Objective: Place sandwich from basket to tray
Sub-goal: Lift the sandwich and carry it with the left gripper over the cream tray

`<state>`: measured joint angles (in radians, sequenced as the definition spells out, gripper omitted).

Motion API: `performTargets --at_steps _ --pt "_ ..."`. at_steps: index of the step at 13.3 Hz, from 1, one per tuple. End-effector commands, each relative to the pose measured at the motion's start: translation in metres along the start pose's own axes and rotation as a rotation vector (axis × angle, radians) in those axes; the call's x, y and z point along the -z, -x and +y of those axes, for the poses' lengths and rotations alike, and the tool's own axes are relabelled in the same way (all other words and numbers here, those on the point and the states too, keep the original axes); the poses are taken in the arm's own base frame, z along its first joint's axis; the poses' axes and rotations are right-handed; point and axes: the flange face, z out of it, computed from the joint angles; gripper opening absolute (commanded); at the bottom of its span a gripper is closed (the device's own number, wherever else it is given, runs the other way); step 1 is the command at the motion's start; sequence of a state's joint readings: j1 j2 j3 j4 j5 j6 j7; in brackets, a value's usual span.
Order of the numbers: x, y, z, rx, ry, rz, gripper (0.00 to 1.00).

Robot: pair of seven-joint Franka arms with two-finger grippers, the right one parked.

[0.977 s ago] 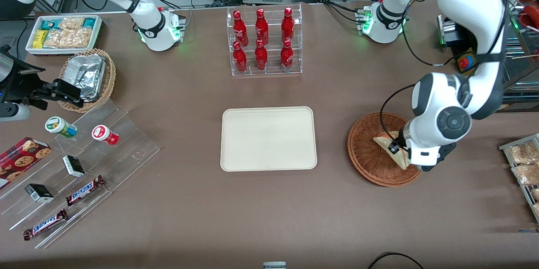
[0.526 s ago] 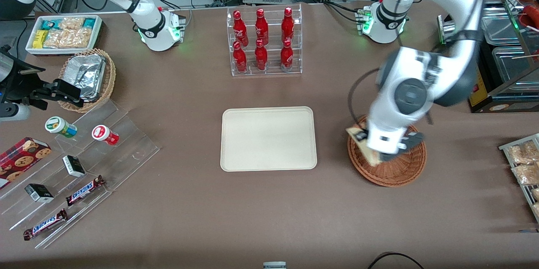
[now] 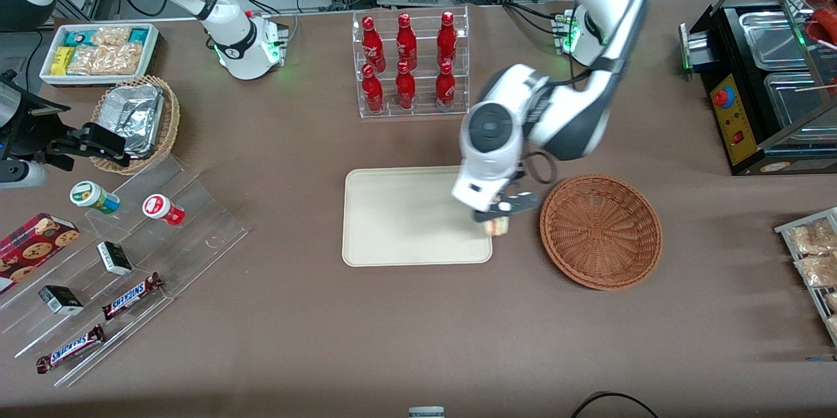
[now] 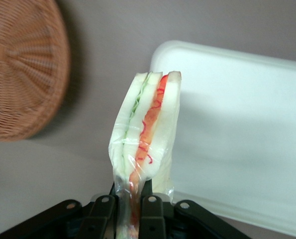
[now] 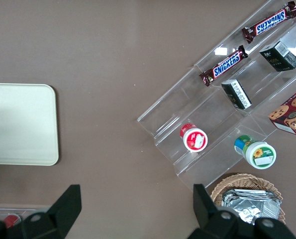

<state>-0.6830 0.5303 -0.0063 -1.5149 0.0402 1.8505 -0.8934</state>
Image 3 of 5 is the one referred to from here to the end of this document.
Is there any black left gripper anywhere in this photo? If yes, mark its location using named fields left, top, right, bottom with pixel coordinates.
left=472, top=173, right=543, bottom=229

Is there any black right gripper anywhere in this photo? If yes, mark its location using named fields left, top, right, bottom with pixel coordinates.
left=0, top=70, right=131, bottom=171

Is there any black food warmer machine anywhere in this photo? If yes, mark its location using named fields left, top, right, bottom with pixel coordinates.
left=679, top=0, right=837, bottom=177

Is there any red cookie box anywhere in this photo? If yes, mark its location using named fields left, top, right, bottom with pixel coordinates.
left=0, top=212, right=81, bottom=295

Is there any oval light wicker basket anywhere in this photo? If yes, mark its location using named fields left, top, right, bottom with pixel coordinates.
left=90, top=75, right=181, bottom=176

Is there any steel food pan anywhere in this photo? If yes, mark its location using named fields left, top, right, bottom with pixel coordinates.
left=738, top=9, right=817, bottom=72
left=763, top=71, right=837, bottom=144

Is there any cream plastic tray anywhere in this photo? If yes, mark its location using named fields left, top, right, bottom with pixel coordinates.
left=342, top=165, right=493, bottom=268

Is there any silver foil container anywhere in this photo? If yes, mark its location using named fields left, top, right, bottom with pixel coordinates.
left=97, top=82, right=165, bottom=159

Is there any black floor cable loop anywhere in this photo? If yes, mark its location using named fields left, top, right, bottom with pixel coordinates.
left=570, top=391, right=658, bottom=418

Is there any round brown wicker basket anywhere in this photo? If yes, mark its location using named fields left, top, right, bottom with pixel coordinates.
left=539, top=173, right=663, bottom=292

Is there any white rectangular snack bin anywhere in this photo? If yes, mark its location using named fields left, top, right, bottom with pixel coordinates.
left=39, top=23, right=162, bottom=88

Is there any snickers chocolate bar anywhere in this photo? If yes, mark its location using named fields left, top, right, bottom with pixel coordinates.
left=101, top=271, right=165, bottom=321
left=35, top=324, right=106, bottom=375

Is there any small clear cracker bag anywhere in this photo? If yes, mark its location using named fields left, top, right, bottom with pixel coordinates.
left=91, top=26, right=132, bottom=48

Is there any yellow snack packet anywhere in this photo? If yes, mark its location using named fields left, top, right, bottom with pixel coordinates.
left=50, top=46, right=75, bottom=77

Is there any small black carton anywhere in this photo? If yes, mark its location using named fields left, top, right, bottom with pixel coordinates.
left=96, top=240, right=134, bottom=277
left=37, top=284, right=85, bottom=316

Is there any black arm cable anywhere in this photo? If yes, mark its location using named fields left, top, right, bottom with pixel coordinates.
left=522, top=71, right=592, bottom=186

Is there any large clear cracker bag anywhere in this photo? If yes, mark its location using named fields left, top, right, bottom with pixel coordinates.
left=67, top=43, right=144, bottom=76

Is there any red sausage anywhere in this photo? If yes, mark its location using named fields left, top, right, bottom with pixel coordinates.
left=810, top=6, right=837, bottom=47

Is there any clear acrylic stepped stand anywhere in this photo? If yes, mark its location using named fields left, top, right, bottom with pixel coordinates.
left=0, top=154, right=250, bottom=388

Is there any grey wire rack tray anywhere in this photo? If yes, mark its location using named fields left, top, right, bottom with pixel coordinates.
left=774, top=207, right=837, bottom=347

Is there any green lid yogurt cup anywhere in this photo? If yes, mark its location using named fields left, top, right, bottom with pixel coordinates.
left=69, top=180, right=122, bottom=215

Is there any clear acrylic bottle rack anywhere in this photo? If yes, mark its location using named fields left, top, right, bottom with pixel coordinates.
left=352, top=5, right=471, bottom=120

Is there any red lid yogurt cup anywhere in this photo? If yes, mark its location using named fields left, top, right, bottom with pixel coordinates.
left=142, top=193, right=186, bottom=227

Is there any red cola bottle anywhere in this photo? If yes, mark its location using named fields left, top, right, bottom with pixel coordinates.
left=361, top=64, right=385, bottom=113
left=361, top=16, right=386, bottom=73
left=435, top=60, right=457, bottom=109
left=395, top=13, right=419, bottom=71
left=394, top=61, right=417, bottom=111
left=436, top=10, right=458, bottom=69

